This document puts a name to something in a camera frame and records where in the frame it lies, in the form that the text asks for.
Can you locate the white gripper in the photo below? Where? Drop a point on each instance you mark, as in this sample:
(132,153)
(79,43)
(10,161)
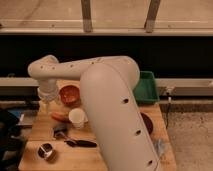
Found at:
(48,91)

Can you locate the red bowl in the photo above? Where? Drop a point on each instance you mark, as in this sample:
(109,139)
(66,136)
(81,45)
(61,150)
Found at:
(69,95)

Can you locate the round metal tin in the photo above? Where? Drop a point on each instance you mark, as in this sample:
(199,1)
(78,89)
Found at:
(46,151)

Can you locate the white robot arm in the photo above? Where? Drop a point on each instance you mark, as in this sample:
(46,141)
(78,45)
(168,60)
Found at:
(106,93)

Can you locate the green plastic tray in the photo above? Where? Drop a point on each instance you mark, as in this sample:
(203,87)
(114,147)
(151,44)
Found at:
(146,90)

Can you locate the white paper cup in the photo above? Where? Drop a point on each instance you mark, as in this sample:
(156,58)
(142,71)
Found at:
(77,117)

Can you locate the black handled tool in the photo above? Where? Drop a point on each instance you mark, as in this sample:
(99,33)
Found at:
(81,143)

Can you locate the small dark metal object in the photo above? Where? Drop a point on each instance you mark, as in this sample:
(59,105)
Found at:
(60,132)

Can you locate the purple bowl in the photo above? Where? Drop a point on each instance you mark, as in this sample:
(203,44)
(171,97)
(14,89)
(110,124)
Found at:
(148,123)

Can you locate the red pepper toy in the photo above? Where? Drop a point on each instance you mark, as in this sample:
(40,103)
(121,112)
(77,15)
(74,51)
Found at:
(59,117)

